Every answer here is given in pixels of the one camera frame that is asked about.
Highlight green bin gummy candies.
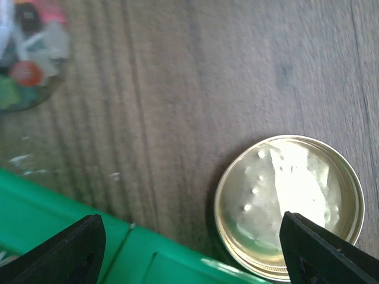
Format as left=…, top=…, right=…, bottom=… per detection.
left=1, top=172, right=261, bottom=283

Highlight clear plastic jar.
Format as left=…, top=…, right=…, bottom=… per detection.
left=1, top=1, right=70, bottom=112

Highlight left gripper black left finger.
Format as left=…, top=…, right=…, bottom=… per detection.
left=1, top=214, right=106, bottom=283

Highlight gold jar lid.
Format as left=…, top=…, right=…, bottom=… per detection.
left=214, top=135, right=365, bottom=283

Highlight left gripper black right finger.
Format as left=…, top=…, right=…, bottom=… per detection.
left=280, top=211, right=378, bottom=284

